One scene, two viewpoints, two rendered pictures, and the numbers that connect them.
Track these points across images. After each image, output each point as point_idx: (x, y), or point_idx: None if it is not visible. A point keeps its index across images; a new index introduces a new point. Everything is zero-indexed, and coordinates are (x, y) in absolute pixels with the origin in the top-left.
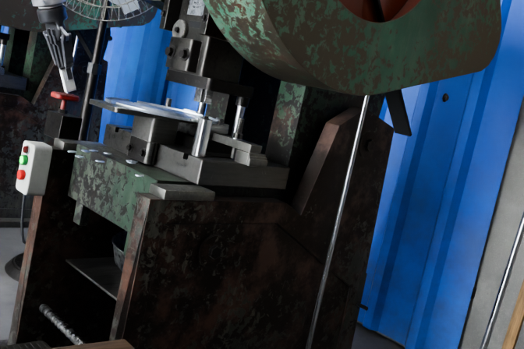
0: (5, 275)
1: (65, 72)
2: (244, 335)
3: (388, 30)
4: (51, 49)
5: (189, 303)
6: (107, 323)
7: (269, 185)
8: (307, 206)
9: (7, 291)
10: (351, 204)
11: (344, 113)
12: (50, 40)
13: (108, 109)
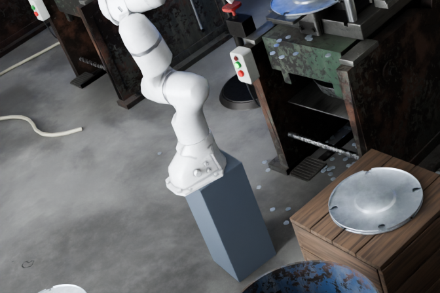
0: (227, 109)
1: None
2: (427, 97)
3: None
4: None
5: (389, 104)
6: (327, 119)
7: (403, 4)
8: (433, 0)
9: (240, 121)
10: None
11: None
12: None
13: (285, 23)
